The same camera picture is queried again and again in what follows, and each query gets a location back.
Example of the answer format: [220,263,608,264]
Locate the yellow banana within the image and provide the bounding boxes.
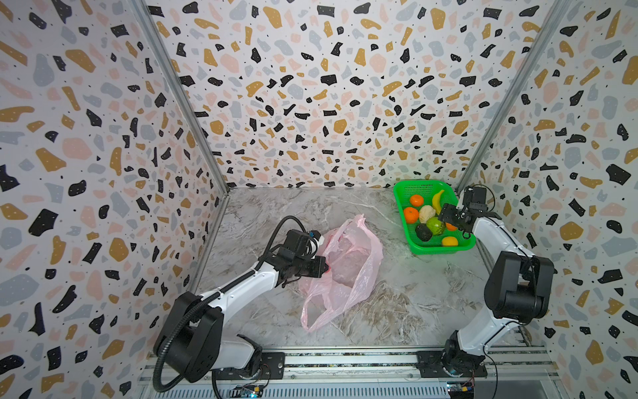
[432,190,445,214]

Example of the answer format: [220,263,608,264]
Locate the green lime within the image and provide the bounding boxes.
[425,217,446,236]

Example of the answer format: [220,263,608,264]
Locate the yellow red mango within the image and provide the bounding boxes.
[441,236,459,247]

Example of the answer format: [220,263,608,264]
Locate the white cauliflower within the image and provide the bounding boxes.
[419,205,437,224]

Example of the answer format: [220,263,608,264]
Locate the orange tangerine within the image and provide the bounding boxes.
[403,207,420,224]
[410,195,425,208]

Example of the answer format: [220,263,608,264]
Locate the dark avocado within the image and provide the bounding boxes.
[415,223,434,242]

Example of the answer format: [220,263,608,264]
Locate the pink plastic bag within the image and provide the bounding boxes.
[299,214,384,333]

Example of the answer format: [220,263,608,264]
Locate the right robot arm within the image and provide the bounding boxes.
[439,186,554,377]

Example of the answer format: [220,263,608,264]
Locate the green plastic basket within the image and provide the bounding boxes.
[393,181,475,255]

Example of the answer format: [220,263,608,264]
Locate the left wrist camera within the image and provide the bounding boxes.
[309,230,325,249]

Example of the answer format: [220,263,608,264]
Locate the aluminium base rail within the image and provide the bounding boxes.
[162,347,568,398]

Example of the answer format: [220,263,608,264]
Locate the black corrugated cable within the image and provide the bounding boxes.
[151,215,307,393]

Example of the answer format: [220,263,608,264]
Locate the left corner aluminium post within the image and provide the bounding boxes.
[130,0,230,193]

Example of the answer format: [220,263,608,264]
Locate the corner aluminium post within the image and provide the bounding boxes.
[130,0,230,193]
[455,0,570,195]

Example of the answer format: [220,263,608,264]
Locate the right corner aluminium post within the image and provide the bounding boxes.
[455,0,570,195]

